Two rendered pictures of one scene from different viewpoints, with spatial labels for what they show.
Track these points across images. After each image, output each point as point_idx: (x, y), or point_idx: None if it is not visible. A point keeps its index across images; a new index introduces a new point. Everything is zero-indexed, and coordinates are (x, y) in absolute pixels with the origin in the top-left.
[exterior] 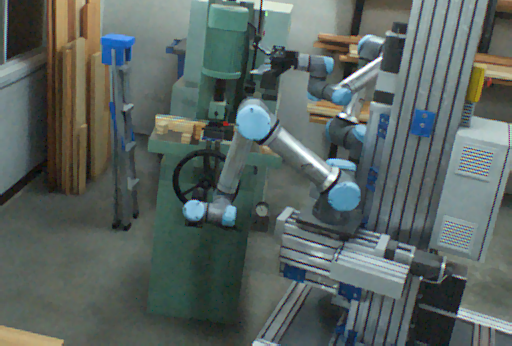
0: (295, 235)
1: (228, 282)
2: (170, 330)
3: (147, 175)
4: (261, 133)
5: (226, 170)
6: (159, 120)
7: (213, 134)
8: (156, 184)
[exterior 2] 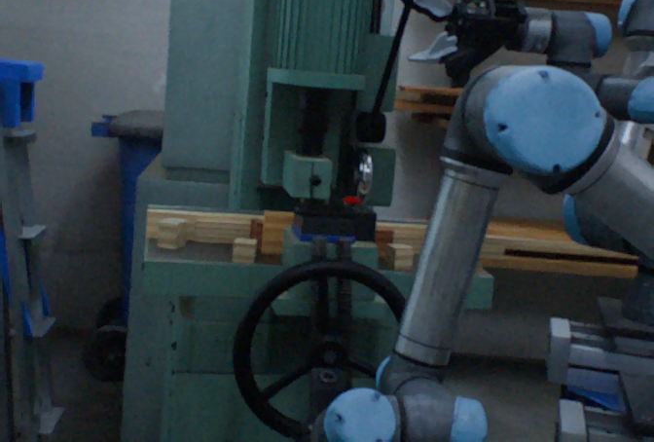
0: None
1: None
2: None
3: (65, 408)
4: (579, 146)
5: (426, 295)
6: (158, 218)
7: (330, 224)
8: (90, 424)
